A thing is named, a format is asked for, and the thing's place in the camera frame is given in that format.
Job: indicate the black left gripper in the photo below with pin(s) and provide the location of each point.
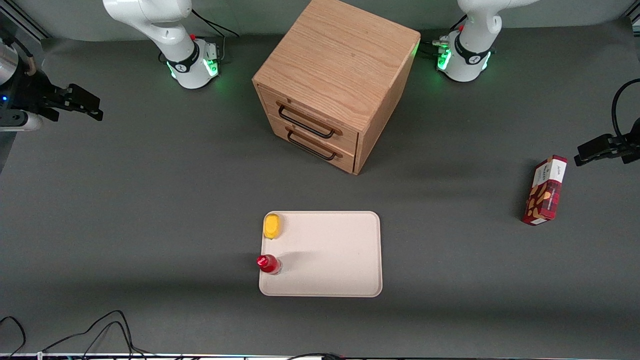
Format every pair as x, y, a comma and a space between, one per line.
616, 145

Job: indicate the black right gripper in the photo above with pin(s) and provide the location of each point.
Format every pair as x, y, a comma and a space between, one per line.
31, 93

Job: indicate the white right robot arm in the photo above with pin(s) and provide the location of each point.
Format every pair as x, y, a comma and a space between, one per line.
165, 30

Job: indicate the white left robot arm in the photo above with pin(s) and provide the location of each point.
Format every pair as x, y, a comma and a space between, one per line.
472, 45

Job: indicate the wooden drawer cabinet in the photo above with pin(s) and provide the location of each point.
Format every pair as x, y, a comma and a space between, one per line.
340, 60

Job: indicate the red snack box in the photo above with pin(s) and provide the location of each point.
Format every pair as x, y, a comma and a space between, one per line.
546, 192

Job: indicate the yellow toy lemon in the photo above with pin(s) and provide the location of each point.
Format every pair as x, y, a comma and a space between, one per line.
272, 226

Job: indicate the red small bottle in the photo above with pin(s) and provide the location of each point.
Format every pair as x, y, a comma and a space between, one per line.
268, 263

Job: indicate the beige plastic tray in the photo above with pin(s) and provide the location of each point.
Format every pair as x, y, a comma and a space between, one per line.
335, 255

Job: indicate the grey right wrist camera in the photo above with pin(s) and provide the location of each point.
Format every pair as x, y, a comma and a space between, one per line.
20, 121

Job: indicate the aluminium frame rail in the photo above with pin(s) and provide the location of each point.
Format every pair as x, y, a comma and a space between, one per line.
25, 17

